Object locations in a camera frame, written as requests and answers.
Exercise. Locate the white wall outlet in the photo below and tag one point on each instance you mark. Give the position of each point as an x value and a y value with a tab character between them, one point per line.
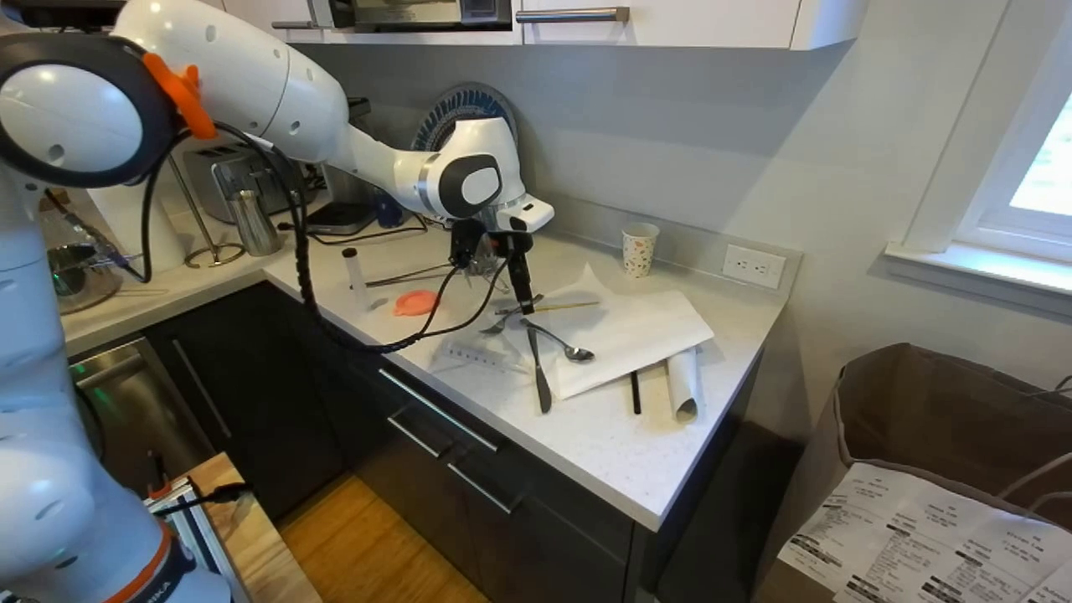
755	266

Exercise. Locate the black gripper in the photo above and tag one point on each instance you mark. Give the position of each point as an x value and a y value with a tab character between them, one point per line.
518	250

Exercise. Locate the stainless steel dishwasher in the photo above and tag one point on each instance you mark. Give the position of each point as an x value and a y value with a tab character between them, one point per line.
134	414

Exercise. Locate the white framed window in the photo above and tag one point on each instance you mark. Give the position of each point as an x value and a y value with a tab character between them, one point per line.
1007	169

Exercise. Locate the orange round lid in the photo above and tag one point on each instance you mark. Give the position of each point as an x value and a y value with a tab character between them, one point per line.
417	302

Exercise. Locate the dark kitchen base cabinet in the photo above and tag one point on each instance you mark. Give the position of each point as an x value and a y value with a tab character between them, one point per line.
335	414

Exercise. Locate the white paper towel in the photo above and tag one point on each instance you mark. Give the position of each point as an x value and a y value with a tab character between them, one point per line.
636	329

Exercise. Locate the metal fork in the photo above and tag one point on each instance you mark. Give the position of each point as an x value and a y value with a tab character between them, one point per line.
504	322

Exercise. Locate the steel kitchen appliance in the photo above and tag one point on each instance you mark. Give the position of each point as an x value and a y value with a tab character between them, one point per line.
303	180

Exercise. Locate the metal spoon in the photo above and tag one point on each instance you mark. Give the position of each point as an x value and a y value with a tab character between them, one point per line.
578	352

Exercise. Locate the printed paper sheet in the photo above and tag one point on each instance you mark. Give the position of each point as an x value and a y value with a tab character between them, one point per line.
925	538

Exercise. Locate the brown paper bag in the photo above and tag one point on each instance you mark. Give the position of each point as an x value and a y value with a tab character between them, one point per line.
893	414

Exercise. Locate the white upper cabinets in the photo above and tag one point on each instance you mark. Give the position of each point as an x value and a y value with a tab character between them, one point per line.
716	20

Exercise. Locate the blue patterned decorative plate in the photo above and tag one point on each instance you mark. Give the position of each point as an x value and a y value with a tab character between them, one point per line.
441	112

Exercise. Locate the patterned paper cup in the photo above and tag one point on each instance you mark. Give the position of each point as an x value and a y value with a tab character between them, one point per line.
640	250

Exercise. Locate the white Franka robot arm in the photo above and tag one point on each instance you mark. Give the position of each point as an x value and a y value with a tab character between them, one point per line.
255	89

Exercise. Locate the steel cup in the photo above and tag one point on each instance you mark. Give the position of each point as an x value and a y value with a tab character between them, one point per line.
255	223

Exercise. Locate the wooden stirrer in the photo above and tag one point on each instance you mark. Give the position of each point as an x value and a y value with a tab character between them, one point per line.
557	302

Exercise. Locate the small bottle black cap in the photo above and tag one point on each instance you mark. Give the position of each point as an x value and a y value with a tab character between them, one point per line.
353	271

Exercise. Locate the stainless steel microwave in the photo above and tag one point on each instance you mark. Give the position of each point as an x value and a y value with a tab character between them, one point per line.
424	11

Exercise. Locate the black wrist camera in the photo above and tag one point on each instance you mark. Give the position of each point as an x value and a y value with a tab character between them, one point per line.
468	242

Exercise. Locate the wooden platform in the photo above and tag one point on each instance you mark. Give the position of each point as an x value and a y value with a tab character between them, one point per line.
263	548

